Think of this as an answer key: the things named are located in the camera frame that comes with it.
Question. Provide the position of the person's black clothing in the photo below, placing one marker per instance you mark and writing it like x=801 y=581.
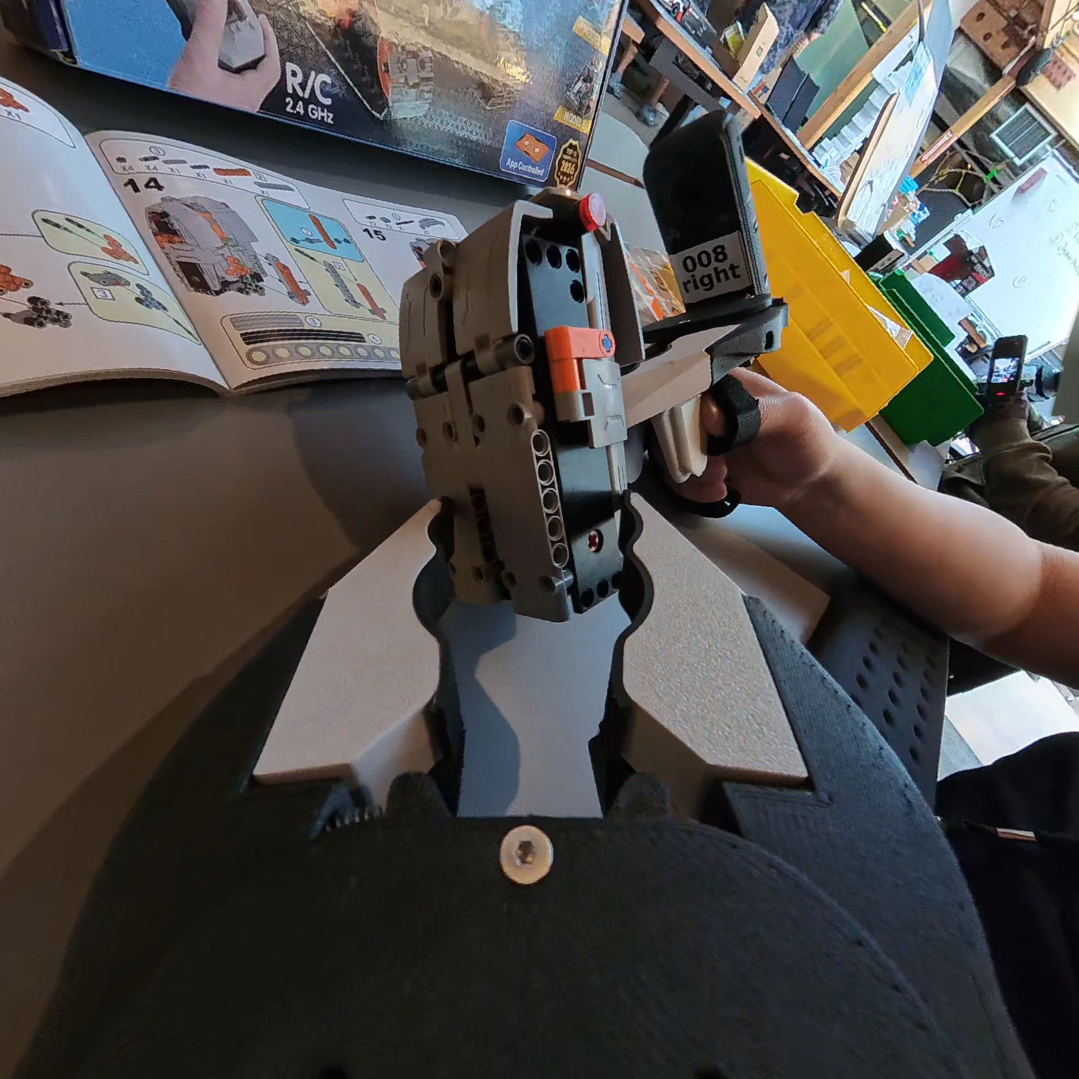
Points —
x=1028 y=885

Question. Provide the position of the clear bag of orange parts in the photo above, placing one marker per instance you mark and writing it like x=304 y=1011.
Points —
x=656 y=287

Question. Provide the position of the white leaning board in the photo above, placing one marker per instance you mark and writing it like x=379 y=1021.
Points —
x=901 y=109

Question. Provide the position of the grey orange brick robot model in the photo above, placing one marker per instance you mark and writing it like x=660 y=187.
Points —
x=506 y=421

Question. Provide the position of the yellow plastic bin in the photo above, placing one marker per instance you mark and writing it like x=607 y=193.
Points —
x=834 y=312

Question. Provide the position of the blue robot kit box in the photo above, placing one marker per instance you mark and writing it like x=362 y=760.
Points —
x=379 y=77

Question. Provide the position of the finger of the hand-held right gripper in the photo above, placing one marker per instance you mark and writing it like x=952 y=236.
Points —
x=674 y=383

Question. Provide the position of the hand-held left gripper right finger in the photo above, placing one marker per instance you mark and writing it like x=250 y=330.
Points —
x=707 y=675

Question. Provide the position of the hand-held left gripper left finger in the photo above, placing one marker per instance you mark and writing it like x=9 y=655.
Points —
x=344 y=675

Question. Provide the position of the grey desk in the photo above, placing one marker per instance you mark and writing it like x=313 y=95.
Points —
x=168 y=523

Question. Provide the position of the open instruction booklet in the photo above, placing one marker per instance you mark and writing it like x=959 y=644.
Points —
x=125 y=278

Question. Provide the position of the person's right forearm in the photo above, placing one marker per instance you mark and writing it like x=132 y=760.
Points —
x=943 y=573

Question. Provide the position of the person's right hand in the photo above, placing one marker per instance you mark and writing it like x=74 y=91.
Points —
x=783 y=447

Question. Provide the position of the wall air conditioner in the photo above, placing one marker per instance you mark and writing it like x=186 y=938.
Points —
x=1021 y=135

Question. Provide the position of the green plastic bin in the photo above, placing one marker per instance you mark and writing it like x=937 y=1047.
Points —
x=935 y=379

